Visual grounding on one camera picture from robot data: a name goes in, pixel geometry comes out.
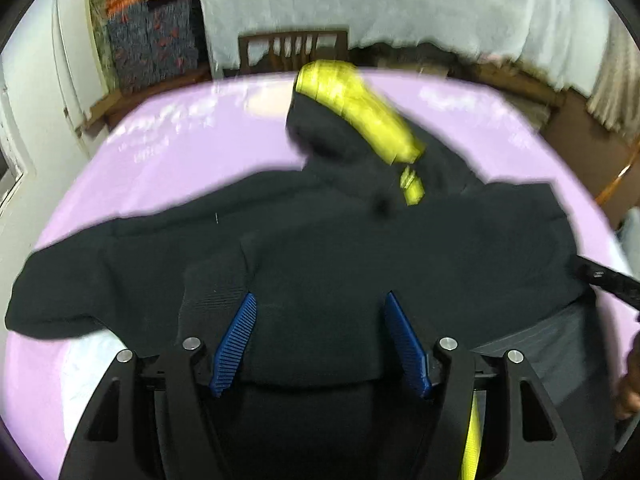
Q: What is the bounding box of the patterned fabric stack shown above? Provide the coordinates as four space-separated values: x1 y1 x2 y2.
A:
87 0 211 96

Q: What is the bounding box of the yellow strap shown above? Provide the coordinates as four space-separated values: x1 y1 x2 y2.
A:
460 390 485 480

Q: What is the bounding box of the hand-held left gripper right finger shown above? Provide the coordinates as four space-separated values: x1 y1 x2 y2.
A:
384 291 586 480

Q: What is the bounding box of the dark wooden slat chair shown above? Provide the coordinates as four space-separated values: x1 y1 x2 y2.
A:
238 30 349 77

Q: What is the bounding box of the black hoodie with yellow lining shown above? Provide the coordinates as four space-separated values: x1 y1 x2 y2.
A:
5 59 591 480

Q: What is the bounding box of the purple printed blanket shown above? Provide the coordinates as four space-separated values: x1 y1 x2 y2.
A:
5 67 631 480

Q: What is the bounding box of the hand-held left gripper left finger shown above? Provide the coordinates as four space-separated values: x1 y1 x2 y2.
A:
57 292 258 480

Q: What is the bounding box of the white hanging cloth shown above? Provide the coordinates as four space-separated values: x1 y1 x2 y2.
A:
194 0 608 81

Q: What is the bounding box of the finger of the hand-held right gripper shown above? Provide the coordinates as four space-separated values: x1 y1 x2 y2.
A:
570 255 640 312

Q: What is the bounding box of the person's right hand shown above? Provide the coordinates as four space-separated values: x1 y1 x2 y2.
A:
614 332 640 422

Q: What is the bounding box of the white cabinet door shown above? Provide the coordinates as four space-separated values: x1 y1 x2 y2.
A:
50 0 108 136

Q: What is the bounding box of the patterned beige curtain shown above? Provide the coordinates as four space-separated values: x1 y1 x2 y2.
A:
587 10 640 133

